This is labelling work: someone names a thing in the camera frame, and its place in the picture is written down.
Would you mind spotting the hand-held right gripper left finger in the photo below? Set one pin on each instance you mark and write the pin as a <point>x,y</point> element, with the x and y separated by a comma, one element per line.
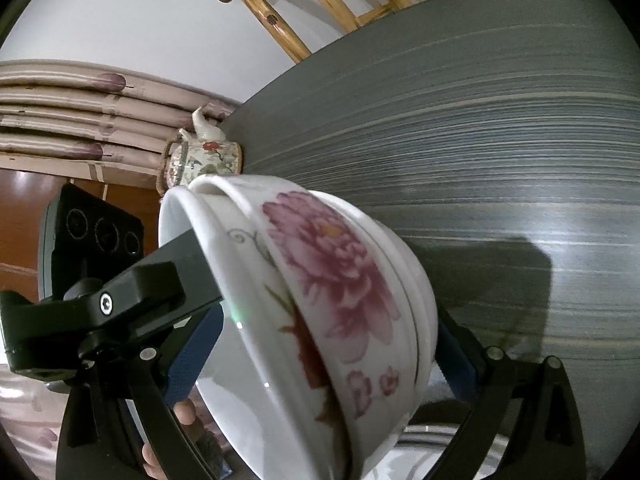
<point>192,360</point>

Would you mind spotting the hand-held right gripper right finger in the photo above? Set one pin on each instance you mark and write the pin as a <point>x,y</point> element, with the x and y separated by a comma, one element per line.
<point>455,360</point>

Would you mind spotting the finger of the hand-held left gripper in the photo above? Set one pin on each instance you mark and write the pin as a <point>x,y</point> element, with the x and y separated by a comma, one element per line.
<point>150,290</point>

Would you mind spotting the small white ceramic bowl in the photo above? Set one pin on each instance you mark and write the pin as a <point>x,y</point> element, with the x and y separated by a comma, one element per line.
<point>235,385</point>

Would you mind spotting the large white floral bowl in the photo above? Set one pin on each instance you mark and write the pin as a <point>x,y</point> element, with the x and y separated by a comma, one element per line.
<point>340,285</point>

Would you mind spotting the person's left hand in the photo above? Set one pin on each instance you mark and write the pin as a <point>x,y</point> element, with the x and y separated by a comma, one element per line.
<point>192,422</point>

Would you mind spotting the pink striped curtain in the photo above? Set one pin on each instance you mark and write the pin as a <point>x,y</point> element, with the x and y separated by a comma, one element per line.
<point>75,110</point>

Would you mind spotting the floral ceramic teapot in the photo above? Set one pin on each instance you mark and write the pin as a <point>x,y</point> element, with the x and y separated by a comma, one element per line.
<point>210,157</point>

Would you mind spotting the pink floral cloth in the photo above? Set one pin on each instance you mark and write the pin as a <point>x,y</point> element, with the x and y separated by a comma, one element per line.
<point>25,410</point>

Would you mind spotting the bamboo chair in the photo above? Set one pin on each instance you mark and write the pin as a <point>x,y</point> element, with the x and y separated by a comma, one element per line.
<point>285,35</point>

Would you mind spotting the black camera device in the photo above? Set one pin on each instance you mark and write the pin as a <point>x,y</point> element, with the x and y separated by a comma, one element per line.
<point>20,210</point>

